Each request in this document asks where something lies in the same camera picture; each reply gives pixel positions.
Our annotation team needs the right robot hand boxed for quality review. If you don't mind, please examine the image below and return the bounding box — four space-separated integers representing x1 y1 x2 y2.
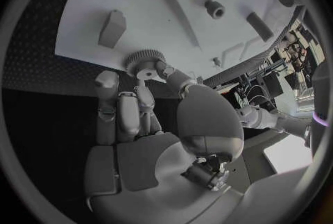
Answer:
83 61 246 223

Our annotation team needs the grey gear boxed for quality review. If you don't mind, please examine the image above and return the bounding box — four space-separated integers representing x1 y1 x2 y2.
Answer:
125 48 168 82

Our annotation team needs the white task board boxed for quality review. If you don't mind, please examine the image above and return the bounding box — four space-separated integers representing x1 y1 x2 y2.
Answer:
54 0 307 83

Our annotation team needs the grey block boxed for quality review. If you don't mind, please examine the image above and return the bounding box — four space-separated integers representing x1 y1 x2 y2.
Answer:
97 9 128 49

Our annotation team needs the dark computer screen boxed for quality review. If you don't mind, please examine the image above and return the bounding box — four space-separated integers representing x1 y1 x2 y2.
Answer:
261 73 285 98

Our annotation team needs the grey plug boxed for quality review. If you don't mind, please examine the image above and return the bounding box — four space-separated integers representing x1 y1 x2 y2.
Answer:
204 0 226 19

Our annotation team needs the grey cylinder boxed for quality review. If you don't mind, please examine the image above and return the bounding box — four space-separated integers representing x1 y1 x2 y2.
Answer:
245 11 275 42

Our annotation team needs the white cable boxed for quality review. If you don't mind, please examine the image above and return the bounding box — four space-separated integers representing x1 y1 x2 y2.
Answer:
245 84 271 105
249 94 277 112

